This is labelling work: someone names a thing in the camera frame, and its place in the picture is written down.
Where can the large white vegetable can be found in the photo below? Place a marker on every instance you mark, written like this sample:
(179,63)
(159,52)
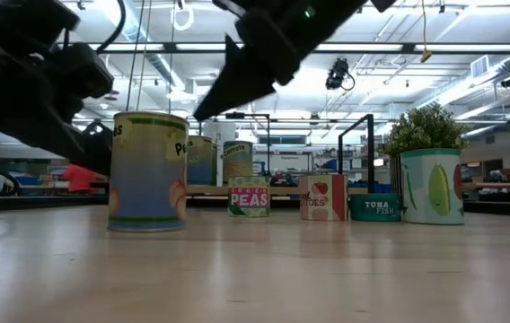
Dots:
(432,188)

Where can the black overhead camera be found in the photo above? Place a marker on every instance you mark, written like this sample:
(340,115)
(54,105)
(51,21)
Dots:
(338,74)

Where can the teal tuna fish can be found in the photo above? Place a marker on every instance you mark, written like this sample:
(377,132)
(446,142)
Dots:
(375,208)

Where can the white ceiling vent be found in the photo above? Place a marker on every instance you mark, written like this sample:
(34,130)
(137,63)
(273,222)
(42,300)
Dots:
(479,67)

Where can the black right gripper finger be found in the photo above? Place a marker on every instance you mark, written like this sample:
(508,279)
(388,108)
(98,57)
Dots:
(232,85)

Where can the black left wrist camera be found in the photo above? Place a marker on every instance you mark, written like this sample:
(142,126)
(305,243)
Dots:
(84,72)

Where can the white cylindrical tank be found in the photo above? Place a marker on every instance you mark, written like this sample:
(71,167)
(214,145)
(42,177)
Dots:
(218,132)

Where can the potted plant with striped pot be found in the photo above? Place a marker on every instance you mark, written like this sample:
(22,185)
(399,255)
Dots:
(421,130)

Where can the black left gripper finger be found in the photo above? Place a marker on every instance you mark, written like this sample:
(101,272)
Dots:
(89,163)
(98,141)

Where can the tall yellow carrots can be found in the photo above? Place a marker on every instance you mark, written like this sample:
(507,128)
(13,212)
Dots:
(238,159)

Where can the red background object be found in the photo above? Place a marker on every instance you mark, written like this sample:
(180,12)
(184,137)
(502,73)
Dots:
(80,179)

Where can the diced tomatoes can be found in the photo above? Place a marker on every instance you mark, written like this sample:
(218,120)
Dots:
(322,199)

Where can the wooden background table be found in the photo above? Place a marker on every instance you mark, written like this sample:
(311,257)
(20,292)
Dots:
(506,185)

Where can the small green peas can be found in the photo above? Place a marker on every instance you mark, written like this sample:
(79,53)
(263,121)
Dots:
(249,197)

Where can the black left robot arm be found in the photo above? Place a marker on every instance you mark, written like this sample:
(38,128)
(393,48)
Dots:
(12,27)

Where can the black overhead frame beam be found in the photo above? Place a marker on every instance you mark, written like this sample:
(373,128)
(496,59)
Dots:
(169,47)

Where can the tall blue peaches can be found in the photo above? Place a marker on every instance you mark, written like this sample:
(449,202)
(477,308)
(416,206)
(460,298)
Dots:
(147,179)

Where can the black frame wooden shelf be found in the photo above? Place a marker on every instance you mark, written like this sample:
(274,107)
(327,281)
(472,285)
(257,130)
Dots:
(372,152)

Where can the tall blue peas can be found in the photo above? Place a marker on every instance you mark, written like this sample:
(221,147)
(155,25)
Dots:
(200,161)

